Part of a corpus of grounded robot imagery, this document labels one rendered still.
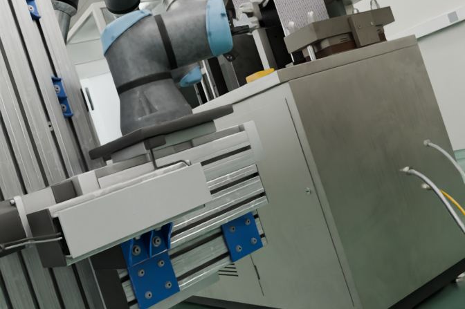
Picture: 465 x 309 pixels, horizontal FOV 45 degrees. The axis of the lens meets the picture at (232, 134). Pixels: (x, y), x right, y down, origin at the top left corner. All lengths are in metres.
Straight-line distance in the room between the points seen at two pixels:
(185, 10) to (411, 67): 1.12
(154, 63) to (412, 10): 4.04
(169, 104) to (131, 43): 0.14
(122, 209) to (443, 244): 1.40
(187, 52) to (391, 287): 1.07
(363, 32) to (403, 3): 3.06
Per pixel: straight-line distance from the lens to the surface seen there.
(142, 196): 0.89
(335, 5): 2.33
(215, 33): 1.13
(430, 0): 4.91
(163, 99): 1.10
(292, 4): 2.15
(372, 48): 1.97
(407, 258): 1.93
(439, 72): 4.96
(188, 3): 1.17
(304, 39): 1.94
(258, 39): 2.12
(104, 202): 0.86
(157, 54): 1.12
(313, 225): 1.80
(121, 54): 1.12
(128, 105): 1.11
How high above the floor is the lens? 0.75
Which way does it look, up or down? level
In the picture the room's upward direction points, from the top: 18 degrees counter-clockwise
